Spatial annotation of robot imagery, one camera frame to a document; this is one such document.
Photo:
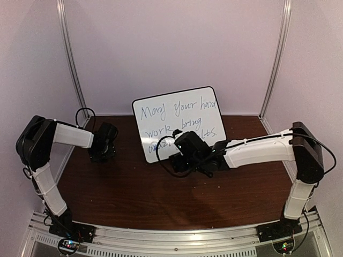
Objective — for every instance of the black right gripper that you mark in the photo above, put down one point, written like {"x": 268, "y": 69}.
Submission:
{"x": 177, "y": 164}

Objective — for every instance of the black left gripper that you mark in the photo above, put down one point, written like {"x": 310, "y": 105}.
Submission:
{"x": 111, "y": 153}

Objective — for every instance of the white whiteboard with writing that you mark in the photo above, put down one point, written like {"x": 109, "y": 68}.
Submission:
{"x": 188, "y": 110}

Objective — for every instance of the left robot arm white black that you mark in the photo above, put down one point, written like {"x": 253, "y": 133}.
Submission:
{"x": 34, "y": 148}

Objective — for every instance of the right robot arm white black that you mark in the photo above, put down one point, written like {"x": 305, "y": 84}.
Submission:
{"x": 297, "y": 146}

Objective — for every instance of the left circuit board with leds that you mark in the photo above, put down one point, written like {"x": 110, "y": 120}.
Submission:
{"x": 67, "y": 246}

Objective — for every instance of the circuit board with leds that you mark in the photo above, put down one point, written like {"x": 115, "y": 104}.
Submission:
{"x": 284, "y": 247}
{"x": 67, "y": 246}

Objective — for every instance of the right circuit board with leds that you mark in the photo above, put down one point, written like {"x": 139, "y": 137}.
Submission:
{"x": 284, "y": 247}

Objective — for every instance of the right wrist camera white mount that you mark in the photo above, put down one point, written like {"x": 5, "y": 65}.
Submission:
{"x": 177, "y": 133}

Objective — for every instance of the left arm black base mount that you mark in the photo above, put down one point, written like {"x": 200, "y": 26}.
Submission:
{"x": 78, "y": 232}

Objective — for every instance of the aluminium front frame rail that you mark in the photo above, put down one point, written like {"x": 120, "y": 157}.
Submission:
{"x": 145, "y": 209}

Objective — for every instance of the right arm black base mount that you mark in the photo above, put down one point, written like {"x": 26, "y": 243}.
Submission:
{"x": 280, "y": 229}

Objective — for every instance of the right aluminium corner post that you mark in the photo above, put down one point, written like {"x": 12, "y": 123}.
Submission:
{"x": 282, "y": 39}

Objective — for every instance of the aluminium corner post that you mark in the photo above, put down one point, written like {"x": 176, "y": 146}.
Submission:
{"x": 282, "y": 39}
{"x": 69, "y": 53}

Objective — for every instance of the left aluminium corner post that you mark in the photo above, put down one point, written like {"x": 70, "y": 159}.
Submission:
{"x": 69, "y": 53}

